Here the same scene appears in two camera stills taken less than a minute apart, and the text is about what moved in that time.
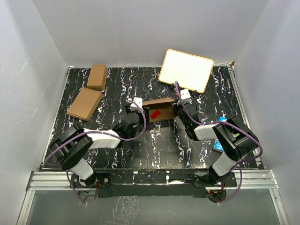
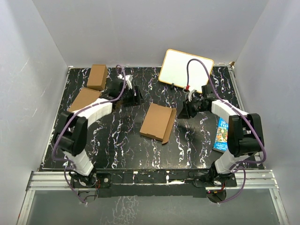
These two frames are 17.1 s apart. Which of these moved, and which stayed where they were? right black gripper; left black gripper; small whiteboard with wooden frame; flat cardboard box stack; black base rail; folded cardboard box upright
Moved: left black gripper; right black gripper
Stayed: folded cardboard box upright; black base rail; small whiteboard with wooden frame; flat cardboard box stack
